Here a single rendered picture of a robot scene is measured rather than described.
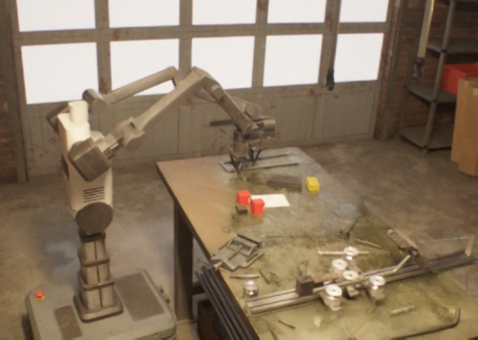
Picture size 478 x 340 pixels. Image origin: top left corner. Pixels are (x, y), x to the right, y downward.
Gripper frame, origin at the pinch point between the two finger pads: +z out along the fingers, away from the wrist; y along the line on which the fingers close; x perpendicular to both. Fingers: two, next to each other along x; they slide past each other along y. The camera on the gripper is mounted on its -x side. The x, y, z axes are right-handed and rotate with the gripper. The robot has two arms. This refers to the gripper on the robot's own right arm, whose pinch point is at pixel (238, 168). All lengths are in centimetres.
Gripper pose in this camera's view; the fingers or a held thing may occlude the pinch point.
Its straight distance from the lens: 262.7
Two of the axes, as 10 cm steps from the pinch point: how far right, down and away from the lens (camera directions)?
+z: -0.5, 9.0, 4.3
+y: -3.4, -4.2, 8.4
